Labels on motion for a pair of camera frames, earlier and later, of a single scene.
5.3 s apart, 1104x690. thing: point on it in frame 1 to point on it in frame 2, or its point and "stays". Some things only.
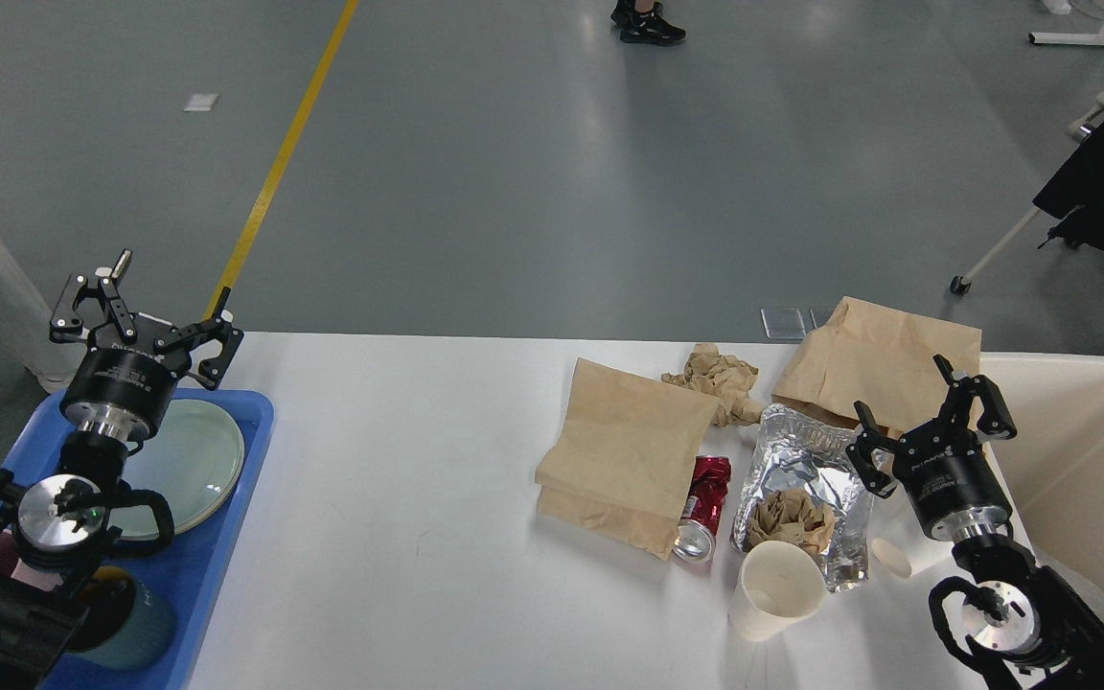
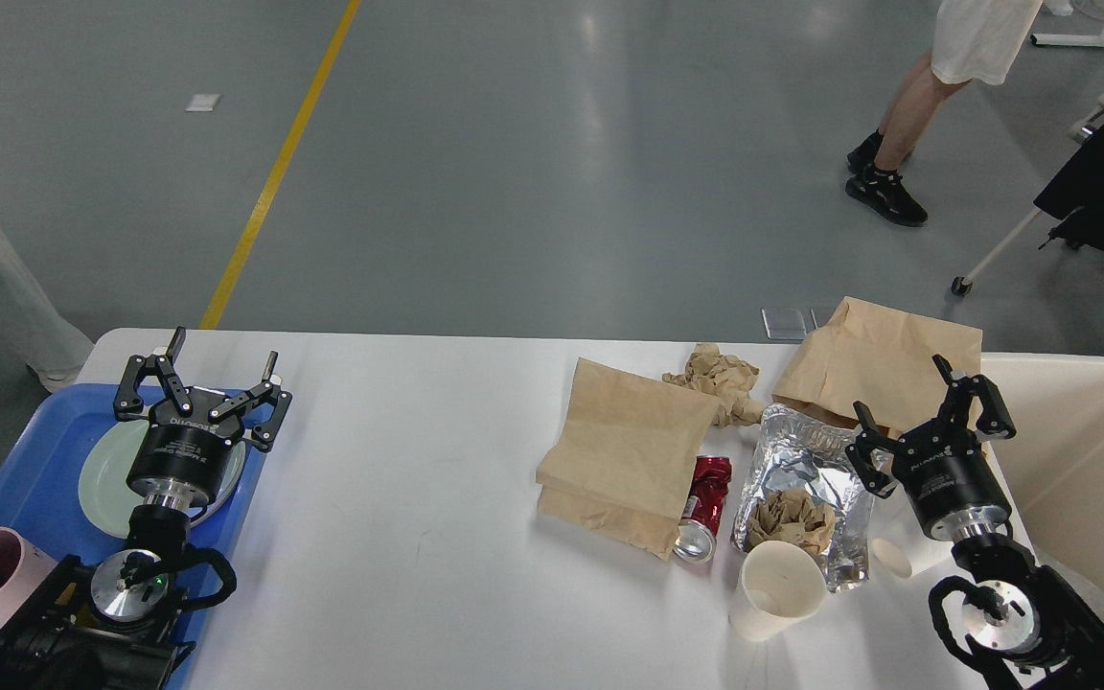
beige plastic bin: [1084, 476] stays
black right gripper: [943, 470] stays
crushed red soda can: [695, 538] stays
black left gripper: [121, 389] to [184, 461]
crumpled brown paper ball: [726, 379] stays
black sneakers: [649, 27] to [883, 191]
